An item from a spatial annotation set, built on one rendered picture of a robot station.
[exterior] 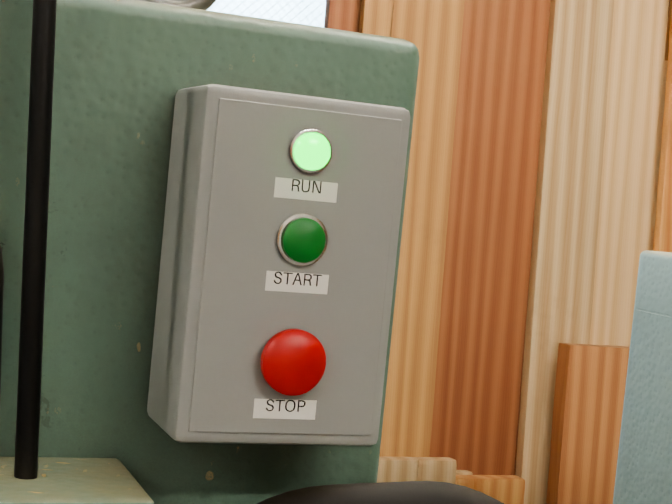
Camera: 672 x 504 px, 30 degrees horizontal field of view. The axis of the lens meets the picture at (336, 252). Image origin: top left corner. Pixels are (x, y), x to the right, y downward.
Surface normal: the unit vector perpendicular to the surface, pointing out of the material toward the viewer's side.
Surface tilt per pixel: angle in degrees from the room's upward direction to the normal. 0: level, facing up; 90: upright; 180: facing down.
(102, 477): 0
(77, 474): 0
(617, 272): 87
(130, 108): 90
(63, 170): 90
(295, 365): 90
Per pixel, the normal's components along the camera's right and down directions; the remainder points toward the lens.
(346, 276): 0.36, 0.08
